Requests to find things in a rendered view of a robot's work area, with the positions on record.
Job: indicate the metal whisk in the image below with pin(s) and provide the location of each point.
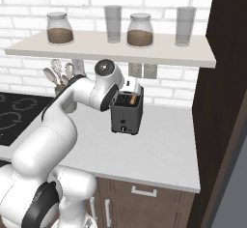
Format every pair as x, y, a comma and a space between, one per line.
56, 66

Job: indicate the toasted bread slice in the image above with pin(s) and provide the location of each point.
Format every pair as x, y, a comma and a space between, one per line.
132, 99

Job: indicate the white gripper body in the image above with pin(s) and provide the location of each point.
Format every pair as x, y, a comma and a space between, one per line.
138, 87

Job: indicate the clear drinking glass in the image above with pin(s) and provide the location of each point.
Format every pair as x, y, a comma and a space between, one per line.
185, 25
113, 24

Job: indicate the dark grey toaster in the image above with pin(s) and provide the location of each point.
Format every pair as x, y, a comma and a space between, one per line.
127, 116

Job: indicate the brown drawer front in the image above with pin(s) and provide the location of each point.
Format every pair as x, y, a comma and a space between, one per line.
154, 211

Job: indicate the black hob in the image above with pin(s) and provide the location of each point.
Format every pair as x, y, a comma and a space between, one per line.
19, 112

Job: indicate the dark wood tall cabinet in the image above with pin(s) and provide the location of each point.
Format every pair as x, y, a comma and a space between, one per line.
222, 77

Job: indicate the grey wall socket plate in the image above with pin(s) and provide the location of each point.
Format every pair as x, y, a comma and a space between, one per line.
150, 71
135, 70
78, 66

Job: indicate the pale wall shelf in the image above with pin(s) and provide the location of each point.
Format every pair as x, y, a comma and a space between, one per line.
106, 50

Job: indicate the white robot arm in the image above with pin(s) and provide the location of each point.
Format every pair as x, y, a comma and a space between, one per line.
48, 135

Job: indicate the glass jar with brown contents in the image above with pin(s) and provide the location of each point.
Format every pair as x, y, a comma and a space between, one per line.
60, 30
140, 32

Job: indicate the pale spatula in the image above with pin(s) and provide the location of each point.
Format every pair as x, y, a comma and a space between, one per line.
68, 69

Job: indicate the brown cupboard door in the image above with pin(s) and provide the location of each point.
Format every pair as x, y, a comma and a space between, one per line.
101, 203

